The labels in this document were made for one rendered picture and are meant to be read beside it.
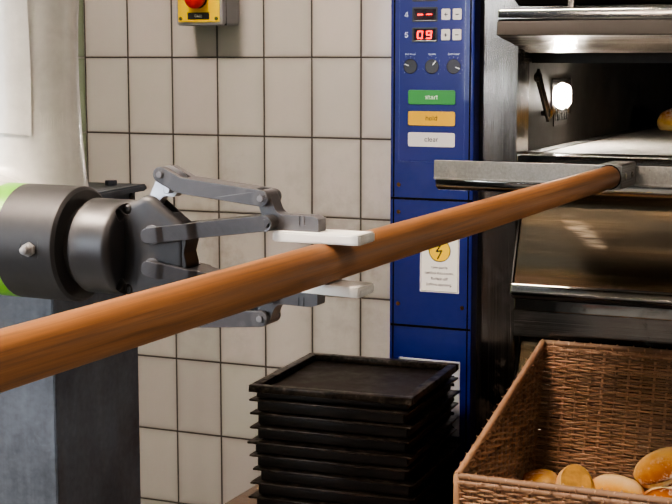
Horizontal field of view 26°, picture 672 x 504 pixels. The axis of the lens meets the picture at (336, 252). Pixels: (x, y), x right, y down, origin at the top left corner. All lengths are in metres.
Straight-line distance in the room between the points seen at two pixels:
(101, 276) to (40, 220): 0.06
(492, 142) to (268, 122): 0.45
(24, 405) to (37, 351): 0.92
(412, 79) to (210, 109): 0.43
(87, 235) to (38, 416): 0.54
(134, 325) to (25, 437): 0.86
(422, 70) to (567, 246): 0.41
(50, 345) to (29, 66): 0.60
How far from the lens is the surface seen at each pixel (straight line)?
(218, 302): 0.89
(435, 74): 2.63
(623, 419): 2.57
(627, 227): 2.60
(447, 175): 2.10
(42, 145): 1.31
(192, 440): 2.97
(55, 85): 1.32
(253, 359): 2.87
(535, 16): 2.45
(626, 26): 2.42
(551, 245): 2.62
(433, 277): 2.66
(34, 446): 1.66
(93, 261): 1.13
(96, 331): 0.77
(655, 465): 2.49
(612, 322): 2.61
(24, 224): 1.15
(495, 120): 2.63
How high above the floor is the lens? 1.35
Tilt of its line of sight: 8 degrees down
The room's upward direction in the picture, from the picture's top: straight up
